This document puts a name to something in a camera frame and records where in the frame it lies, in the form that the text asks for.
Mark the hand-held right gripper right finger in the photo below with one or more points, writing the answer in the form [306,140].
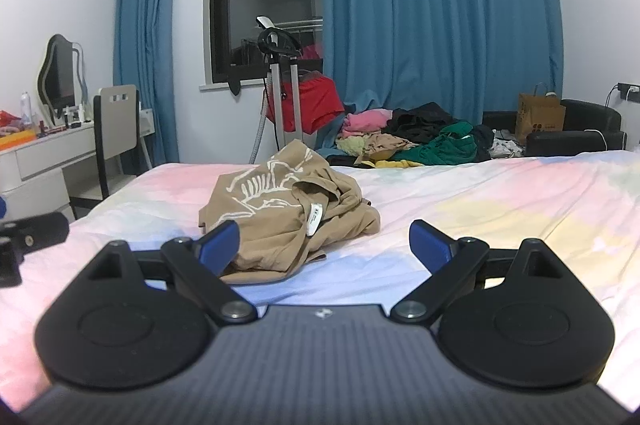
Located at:
[430,247]

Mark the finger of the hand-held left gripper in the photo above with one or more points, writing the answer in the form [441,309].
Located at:
[42,230]

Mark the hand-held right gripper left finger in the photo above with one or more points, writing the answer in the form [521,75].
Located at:
[220,247]

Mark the tan printed t-shirt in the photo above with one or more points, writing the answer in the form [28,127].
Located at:
[280,225]

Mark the white vanity desk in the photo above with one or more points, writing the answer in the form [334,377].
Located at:
[45,155]

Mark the pastel rainbow bed sheet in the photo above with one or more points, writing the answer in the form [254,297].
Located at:
[500,205]

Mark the yellow garment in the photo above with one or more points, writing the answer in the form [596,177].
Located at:
[395,164]

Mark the orange box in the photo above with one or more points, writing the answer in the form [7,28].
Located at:
[17,140]

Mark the green garment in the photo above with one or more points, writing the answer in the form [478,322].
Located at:
[445,150]

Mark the beige garment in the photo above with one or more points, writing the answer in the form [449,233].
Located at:
[385,142]

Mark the white patterned garment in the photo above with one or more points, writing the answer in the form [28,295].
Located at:
[505,149]

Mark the clear spray bottle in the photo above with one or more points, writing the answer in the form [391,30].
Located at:
[25,106]

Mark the black garment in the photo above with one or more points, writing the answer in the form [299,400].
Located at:
[420,120]

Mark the pale yellow-green garment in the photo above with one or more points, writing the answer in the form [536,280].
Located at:
[350,146]

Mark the white and black chair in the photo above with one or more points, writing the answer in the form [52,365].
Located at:
[117,115]

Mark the pink garment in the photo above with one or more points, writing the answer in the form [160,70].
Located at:
[365,121]

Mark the brown paper bag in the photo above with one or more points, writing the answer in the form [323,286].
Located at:
[540,115]

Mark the red garment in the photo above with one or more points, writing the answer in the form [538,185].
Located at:
[315,102]

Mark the black sofa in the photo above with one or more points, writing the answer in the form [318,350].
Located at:
[585,140]

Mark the narrow blue curtain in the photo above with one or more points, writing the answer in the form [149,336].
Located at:
[145,55]

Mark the wide blue curtain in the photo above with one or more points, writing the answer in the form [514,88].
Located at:
[440,5]

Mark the wavy frame vanity mirror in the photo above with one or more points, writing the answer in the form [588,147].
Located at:
[57,75]

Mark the tripod with camera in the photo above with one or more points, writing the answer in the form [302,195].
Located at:
[274,42]

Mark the black wall power outlet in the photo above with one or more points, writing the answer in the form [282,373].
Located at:
[627,91]

